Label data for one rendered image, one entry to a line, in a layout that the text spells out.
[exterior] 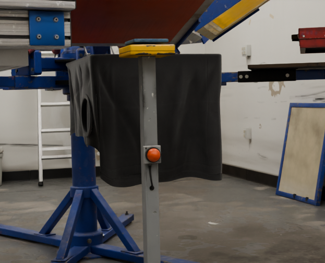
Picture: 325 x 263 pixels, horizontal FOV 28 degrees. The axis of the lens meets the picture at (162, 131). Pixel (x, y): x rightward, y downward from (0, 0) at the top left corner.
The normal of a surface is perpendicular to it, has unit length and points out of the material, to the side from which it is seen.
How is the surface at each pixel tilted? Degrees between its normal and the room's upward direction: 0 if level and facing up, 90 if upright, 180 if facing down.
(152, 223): 90
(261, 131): 90
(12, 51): 90
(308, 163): 79
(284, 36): 90
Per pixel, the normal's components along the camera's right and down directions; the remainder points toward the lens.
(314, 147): -0.95, -0.15
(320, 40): -0.21, 0.06
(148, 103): 0.30, 0.04
